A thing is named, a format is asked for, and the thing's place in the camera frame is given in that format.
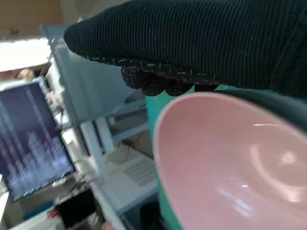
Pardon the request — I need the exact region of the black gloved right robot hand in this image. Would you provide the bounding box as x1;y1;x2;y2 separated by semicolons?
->
63;0;307;99

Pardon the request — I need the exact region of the pink bowl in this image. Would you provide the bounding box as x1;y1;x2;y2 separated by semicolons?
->
153;92;307;230

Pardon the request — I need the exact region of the green cutting mat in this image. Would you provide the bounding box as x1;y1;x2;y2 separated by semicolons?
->
145;83;307;230

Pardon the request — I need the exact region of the white perforated cabinet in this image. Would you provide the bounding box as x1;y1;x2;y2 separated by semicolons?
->
40;23;160;226

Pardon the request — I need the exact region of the computer monitor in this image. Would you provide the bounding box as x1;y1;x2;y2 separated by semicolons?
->
0;81;76;202

